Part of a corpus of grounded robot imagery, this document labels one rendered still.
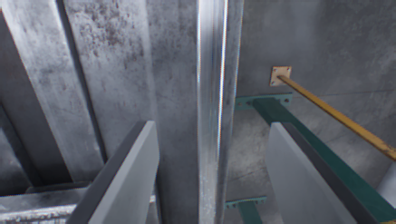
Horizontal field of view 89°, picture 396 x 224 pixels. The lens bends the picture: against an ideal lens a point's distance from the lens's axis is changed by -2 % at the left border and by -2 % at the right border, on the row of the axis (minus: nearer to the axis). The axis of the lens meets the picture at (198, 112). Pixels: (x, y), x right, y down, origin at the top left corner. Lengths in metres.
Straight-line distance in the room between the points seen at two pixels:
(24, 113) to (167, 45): 0.14
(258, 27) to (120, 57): 0.87
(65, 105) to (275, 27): 0.94
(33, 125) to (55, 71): 0.07
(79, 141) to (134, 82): 0.07
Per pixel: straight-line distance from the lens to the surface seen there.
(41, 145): 0.25
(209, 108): 0.15
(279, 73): 1.11
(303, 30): 1.11
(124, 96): 0.19
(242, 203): 1.61
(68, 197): 0.22
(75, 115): 0.20
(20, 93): 0.23
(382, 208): 0.73
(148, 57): 0.18
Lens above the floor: 0.91
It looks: 59 degrees down
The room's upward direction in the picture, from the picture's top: 162 degrees clockwise
